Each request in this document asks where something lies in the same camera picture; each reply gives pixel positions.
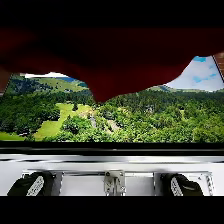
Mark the red T-shirt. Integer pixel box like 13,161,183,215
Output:
0,28,224,104

